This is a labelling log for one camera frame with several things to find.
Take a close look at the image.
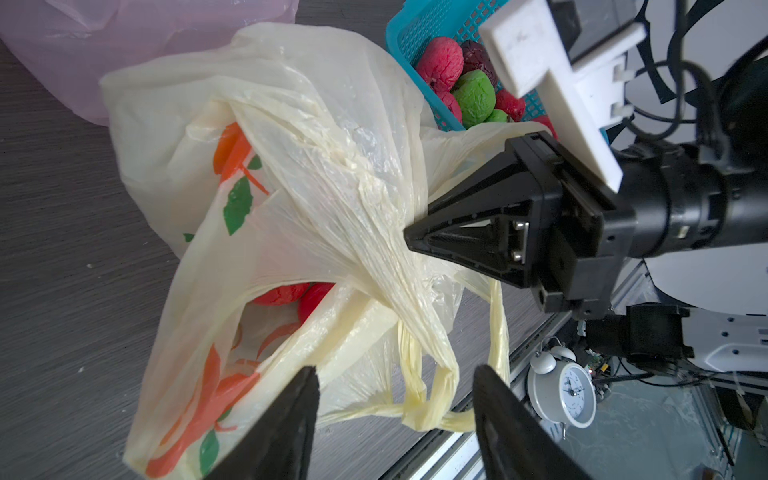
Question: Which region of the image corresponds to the red cracked fruit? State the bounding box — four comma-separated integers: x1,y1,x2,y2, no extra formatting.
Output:
297,283,335,324

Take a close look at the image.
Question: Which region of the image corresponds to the round red apple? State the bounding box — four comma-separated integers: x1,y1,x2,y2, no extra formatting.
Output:
496,89,526,122

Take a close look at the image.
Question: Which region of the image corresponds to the green apple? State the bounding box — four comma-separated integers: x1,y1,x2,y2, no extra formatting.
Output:
453,70,496,129

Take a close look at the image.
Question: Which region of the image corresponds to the small pink-red fruit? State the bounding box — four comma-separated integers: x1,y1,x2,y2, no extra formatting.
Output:
437,91,463,125

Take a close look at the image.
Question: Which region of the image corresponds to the small green fruit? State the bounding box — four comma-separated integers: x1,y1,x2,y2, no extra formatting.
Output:
484,109,510,123

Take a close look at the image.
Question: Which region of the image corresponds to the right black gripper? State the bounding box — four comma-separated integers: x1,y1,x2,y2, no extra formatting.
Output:
404,41,767,319

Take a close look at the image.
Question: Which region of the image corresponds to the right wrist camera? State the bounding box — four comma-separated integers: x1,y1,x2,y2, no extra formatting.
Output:
479,0,646,192

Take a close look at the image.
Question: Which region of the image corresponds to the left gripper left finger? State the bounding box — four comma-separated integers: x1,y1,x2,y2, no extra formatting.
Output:
205,366,320,480

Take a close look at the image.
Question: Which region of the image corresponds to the yellow plastic bag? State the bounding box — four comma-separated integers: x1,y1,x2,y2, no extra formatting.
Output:
100,23,538,479

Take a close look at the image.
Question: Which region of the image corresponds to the small pink plastic bag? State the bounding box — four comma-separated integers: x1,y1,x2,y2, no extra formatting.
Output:
1,0,298,126

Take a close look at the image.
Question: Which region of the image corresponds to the teal plastic basket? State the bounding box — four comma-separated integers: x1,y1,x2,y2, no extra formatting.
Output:
386,1,554,131

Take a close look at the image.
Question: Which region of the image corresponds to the large pink-red fruit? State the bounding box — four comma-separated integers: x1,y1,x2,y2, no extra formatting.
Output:
415,36,464,93

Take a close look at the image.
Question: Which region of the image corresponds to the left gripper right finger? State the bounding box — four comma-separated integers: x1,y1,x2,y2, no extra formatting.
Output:
473,365,589,480

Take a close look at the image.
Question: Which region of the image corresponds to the dark maroon fruit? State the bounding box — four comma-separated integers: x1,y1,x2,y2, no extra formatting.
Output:
461,40,499,87

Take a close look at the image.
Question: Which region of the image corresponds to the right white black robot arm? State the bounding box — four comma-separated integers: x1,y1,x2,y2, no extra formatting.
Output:
404,41,767,376

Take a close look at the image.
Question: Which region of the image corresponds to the round silver alarm clock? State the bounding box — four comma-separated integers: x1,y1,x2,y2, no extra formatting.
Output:
526,346,597,443

